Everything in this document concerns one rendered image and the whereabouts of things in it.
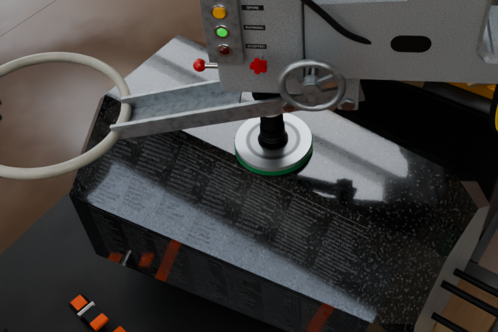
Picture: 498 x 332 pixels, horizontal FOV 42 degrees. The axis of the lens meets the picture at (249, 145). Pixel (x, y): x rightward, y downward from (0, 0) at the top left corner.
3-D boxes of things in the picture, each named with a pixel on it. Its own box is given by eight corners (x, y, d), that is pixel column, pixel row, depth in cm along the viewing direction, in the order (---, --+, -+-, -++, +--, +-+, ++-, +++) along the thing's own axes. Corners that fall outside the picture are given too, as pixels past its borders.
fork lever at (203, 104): (366, 58, 167) (362, 43, 163) (364, 111, 154) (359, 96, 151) (132, 100, 191) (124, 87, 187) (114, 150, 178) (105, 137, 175)
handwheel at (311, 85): (346, 86, 152) (348, 35, 141) (344, 116, 146) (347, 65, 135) (282, 84, 155) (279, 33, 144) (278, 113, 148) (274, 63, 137)
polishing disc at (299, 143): (327, 135, 181) (327, 133, 180) (279, 184, 171) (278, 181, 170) (268, 104, 191) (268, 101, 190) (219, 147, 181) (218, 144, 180)
